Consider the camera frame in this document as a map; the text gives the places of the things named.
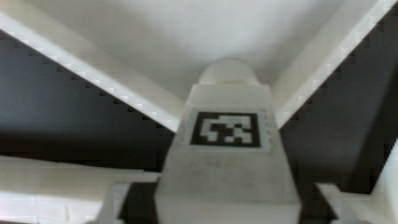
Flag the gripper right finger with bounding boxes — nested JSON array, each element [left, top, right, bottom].
[[298, 182, 374, 224]]

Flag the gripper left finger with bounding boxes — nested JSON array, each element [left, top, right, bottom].
[[94, 182, 158, 224]]

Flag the white table leg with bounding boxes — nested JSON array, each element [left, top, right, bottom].
[[154, 59, 301, 224]]

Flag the white square tabletop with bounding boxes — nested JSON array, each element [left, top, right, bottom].
[[0, 0, 398, 128]]

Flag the white L-shaped fence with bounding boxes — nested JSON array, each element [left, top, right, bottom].
[[0, 141, 398, 224]]

